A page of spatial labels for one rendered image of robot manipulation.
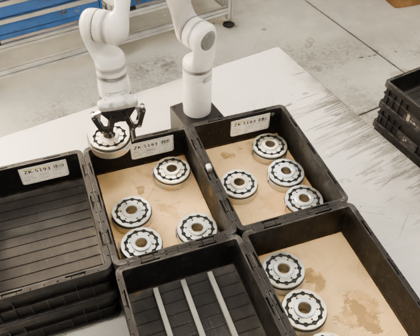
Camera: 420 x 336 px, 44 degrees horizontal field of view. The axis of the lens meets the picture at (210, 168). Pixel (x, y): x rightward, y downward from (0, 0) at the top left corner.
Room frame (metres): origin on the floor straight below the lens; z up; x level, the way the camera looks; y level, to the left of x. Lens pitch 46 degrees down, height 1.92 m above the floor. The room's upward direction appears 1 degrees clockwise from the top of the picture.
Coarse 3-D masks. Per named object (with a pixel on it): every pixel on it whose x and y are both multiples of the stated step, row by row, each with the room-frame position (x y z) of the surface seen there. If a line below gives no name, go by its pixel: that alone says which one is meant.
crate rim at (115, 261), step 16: (176, 128) 1.10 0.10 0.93; (192, 144) 1.04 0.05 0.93; (208, 176) 0.93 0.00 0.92; (96, 192) 0.86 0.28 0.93; (224, 208) 0.81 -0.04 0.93; (112, 240) 0.71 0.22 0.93; (192, 240) 0.71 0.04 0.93; (208, 240) 0.72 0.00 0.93; (112, 256) 0.67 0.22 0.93; (144, 256) 0.67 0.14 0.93
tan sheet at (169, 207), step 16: (112, 176) 1.00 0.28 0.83; (128, 176) 1.00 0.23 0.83; (144, 176) 1.00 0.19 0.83; (192, 176) 1.01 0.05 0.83; (112, 192) 0.94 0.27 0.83; (128, 192) 0.94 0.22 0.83; (144, 192) 0.94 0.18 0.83; (160, 192) 0.95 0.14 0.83; (176, 192) 0.95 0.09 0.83; (192, 192) 0.95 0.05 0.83; (112, 208) 0.89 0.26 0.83; (160, 208) 0.89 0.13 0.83; (176, 208) 0.89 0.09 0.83; (192, 208) 0.89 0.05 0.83; (208, 208) 0.89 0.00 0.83; (112, 224) 0.83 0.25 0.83; (160, 224) 0.84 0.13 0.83; (176, 224) 0.84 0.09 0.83; (176, 240) 0.79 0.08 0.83
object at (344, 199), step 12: (264, 108) 1.20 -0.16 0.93; (276, 108) 1.20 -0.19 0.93; (216, 120) 1.14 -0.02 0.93; (228, 120) 1.14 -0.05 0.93; (192, 132) 1.09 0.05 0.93; (300, 132) 1.09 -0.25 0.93; (204, 156) 0.99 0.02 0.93; (324, 168) 0.95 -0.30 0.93; (216, 180) 0.90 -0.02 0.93; (336, 180) 0.91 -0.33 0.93; (228, 204) 0.82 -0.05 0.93; (324, 204) 0.83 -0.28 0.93; (336, 204) 0.83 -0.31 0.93; (288, 216) 0.79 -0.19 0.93; (240, 228) 0.75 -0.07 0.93; (252, 228) 0.75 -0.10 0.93
